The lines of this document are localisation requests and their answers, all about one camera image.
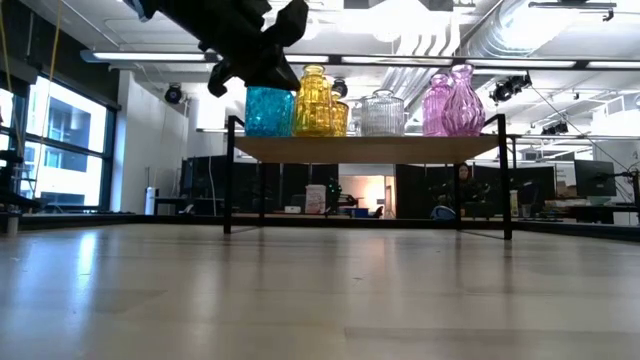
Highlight large office window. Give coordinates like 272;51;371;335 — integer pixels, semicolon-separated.
9;69;121;214

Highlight clear ribbed glass vase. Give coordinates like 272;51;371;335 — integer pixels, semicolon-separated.
360;88;406;138

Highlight pink bulbous glass vase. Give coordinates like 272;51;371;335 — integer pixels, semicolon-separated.
441;63;487;137

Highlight black aluminium table frame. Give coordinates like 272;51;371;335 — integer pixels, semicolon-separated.
17;212;640;241

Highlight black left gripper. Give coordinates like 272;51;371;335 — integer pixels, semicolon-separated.
159;0;302;99

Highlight teal diamond-pattern glass vase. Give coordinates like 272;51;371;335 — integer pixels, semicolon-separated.
244;85;297;138

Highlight small black track lights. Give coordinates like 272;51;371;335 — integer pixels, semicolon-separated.
540;120;570;136

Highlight wooden shelf with black frame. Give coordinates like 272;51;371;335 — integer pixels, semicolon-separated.
223;113;513;241

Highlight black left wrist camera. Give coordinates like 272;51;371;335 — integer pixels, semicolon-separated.
262;0;310;49

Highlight pink and white box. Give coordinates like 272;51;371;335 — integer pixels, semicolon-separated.
304;184;328;216

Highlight thin yellow cable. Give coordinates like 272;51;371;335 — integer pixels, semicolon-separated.
29;0;64;199

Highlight black equipment stand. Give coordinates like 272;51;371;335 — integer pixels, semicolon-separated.
0;119;36;236

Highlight black computer monitor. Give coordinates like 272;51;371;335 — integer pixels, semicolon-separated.
573;159;618;198

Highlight black track light cluster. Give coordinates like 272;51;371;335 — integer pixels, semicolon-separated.
488;73;533;105

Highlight background desk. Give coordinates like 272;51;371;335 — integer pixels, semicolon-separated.
554;197;640;226

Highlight wide yellow glass vase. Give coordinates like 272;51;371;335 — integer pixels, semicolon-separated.
329;89;351;138

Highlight pink swirl-ribbed glass vase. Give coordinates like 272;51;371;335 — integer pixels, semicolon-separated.
421;73;454;137

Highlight person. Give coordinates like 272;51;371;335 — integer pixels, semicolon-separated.
452;162;485;219

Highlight long ceiling light bar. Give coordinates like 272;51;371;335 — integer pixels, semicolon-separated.
79;48;640;70

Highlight silver ceiling duct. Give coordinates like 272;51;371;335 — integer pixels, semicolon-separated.
447;0;566;101

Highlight blue and white bag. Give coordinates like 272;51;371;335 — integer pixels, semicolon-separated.
430;204;458;222

